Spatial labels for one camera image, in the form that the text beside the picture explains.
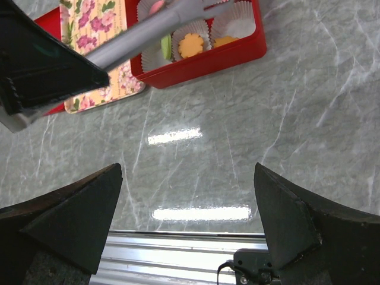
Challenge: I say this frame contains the metal tongs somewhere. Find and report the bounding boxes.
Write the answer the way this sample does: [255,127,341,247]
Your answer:
[85,0,233,72]

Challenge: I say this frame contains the white paper cup bottom left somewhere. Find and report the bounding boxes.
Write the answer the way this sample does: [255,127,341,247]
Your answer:
[141,40,172,73]

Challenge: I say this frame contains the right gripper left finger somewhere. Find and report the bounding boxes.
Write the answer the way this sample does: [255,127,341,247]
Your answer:
[1,163,122,284]

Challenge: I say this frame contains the white paper cup bottom middle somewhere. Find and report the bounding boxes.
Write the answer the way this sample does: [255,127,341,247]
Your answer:
[172,20,211,61]

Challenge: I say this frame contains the swirl cookie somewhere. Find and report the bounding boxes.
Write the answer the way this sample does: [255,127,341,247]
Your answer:
[213,36,239,48]

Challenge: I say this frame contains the white paper cup middle left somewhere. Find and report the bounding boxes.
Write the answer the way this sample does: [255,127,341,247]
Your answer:
[137,0,158,21]

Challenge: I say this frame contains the white paper cup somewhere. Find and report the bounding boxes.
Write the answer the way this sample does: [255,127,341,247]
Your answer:
[141,40,172,73]
[172,20,211,61]
[210,1,257,44]
[137,0,158,21]

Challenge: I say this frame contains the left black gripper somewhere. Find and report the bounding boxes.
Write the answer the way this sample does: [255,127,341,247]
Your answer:
[0,1,109,133]

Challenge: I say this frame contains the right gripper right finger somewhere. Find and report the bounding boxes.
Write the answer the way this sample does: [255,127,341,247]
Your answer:
[254,163,379,284]

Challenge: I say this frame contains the red cookie box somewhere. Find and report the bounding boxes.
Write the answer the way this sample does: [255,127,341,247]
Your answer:
[130,1,267,89]

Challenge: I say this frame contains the red box lid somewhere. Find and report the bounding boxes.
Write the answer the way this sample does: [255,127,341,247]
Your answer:
[34,8,65,116]

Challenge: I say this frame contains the orange flower cookie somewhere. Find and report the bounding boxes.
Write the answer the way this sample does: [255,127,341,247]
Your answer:
[178,33,204,59]

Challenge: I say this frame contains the floral tray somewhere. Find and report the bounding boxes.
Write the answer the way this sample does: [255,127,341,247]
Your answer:
[59,0,145,114]

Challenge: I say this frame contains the aluminium rail front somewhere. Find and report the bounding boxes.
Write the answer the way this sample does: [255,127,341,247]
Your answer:
[90,230,268,284]

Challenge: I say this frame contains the green macaron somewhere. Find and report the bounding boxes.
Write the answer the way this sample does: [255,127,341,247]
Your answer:
[160,34,172,61]

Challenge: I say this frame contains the white paper cup bottom right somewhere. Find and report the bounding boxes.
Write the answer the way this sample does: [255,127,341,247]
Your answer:
[210,1,257,44]

